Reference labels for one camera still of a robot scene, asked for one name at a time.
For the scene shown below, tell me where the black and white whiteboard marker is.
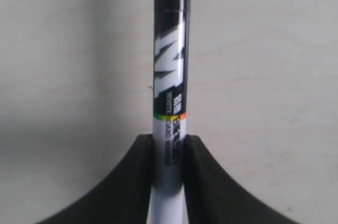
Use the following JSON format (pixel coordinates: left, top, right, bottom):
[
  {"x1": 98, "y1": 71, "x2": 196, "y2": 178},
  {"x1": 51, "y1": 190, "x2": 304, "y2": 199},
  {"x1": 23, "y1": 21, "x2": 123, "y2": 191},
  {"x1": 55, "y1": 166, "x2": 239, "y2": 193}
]
[{"x1": 151, "y1": 0, "x2": 191, "y2": 223}]

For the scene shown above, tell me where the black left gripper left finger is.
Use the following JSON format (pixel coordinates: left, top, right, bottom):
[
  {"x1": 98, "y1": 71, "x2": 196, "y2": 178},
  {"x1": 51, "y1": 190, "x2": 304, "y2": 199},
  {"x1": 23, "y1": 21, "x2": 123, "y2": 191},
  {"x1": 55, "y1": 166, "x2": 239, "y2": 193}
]
[{"x1": 41, "y1": 134, "x2": 154, "y2": 223}]

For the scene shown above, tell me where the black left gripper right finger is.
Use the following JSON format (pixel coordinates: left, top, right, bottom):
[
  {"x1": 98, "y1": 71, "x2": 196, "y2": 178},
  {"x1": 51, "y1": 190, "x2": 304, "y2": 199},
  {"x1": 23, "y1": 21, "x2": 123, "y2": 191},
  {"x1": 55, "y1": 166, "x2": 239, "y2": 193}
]
[{"x1": 182, "y1": 135, "x2": 294, "y2": 223}]

